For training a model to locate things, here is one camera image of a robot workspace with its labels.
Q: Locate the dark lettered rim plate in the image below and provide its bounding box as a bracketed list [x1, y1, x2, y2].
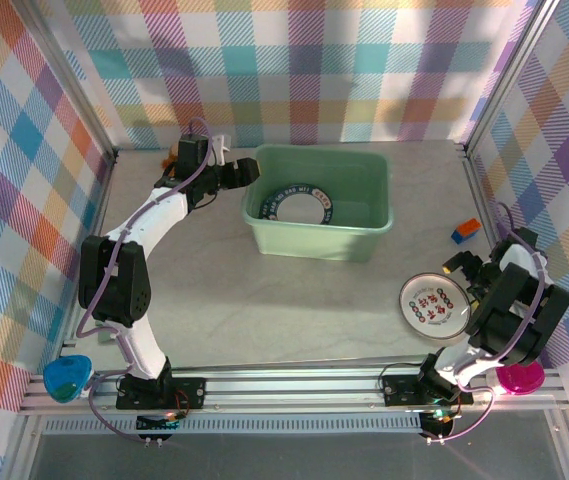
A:
[257, 182, 336, 225]

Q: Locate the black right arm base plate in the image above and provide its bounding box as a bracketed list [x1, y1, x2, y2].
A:
[381, 373, 475, 407]

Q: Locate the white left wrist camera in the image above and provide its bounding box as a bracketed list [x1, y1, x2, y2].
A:
[212, 133, 233, 166]

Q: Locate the pink triangular plastic device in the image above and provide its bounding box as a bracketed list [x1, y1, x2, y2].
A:
[494, 362, 545, 399]

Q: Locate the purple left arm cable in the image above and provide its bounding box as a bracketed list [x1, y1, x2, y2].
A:
[74, 117, 215, 446]

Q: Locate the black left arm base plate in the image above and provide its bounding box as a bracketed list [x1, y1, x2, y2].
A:
[115, 377, 208, 412]

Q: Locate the blue triangular plastic device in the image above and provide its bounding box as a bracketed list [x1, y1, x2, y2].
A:
[42, 353, 96, 403]

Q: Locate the aluminium frame post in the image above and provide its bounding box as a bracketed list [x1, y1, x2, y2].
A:
[22, 0, 119, 169]
[456, 0, 563, 161]

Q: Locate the aluminium mounting rail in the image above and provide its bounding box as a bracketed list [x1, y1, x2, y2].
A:
[17, 367, 568, 416]

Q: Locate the orange blue toy block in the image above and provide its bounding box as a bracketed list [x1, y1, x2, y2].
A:
[452, 218, 482, 245]

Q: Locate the black round controller board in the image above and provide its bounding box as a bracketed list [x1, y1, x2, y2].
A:
[135, 412, 181, 447]
[419, 408, 459, 445]

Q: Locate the red characters white plate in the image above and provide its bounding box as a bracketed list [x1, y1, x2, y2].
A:
[397, 272, 473, 341]

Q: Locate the grey slotted cable duct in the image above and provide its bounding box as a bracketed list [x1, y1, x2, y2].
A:
[42, 417, 424, 435]

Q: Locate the green plastic bin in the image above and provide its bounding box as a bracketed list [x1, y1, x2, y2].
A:
[240, 143, 395, 265]

